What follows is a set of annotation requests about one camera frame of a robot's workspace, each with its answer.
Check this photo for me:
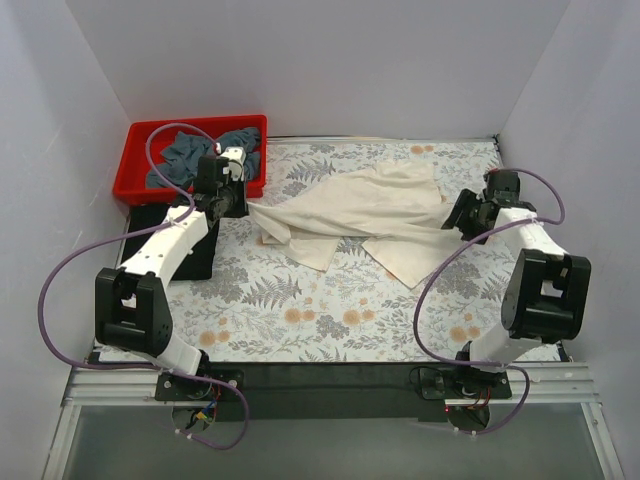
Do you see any folded black t shirt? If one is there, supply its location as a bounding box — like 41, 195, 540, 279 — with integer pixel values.
121, 203, 220, 281

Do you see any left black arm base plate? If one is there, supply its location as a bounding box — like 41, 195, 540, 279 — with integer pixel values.
154, 369, 244, 402

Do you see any floral patterned table mat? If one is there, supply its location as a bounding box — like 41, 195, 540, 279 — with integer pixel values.
167, 141, 514, 362

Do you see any red plastic bin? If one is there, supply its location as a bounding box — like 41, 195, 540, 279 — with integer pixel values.
112, 114, 268, 206

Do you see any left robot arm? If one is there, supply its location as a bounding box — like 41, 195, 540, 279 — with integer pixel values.
95, 147, 248, 400

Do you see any cream white t shirt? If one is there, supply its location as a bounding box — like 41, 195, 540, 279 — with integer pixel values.
249, 161, 462, 288

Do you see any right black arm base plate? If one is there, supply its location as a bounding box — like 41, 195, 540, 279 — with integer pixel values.
409, 364, 512, 400

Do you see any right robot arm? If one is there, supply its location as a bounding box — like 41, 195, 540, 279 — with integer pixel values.
441, 169, 591, 398

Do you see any blue grey t shirt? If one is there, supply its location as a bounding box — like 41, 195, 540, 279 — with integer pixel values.
157, 127, 261, 186

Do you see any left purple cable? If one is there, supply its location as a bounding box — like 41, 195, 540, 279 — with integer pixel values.
38, 121, 250, 450

